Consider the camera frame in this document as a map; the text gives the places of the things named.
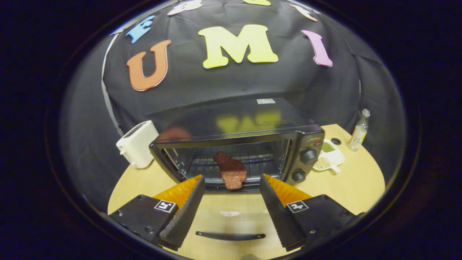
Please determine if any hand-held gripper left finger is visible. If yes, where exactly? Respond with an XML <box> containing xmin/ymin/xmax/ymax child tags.
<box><xmin>108</xmin><ymin>175</ymin><xmax>206</xmax><ymax>251</ymax></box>

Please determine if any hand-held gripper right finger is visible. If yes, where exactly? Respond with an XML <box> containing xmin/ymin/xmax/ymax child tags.
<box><xmin>259</xmin><ymin>174</ymin><xmax>363</xmax><ymax>252</ymax></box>

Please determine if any red meat slice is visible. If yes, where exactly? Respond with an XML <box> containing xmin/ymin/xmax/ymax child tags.
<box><xmin>213</xmin><ymin>152</ymin><xmax>248</xmax><ymax>190</ymax></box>

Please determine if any black toaster oven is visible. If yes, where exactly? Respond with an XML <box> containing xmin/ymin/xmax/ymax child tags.
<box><xmin>149</xmin><ymin>97</ymin><xmax>325</xmax><ymax>242</ymax></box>

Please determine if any white bread toaster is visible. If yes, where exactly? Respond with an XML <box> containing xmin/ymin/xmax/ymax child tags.
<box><xmin>116</xmin><ymin>120</ymin><xmax>160</xmax><ymax>169</ymax></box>

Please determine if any white divided dish with beans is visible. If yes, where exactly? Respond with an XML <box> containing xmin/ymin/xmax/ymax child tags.
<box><xmin>313</xmin><ymin>139</ymin><xmax>345</xmax><ymax>173</ymax></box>

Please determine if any clear glass bottle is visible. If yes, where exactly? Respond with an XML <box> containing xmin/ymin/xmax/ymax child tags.
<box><xmin>348</xmin><ymin>109</ymin><xmax>371</xmax><ymax>152</ymax></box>

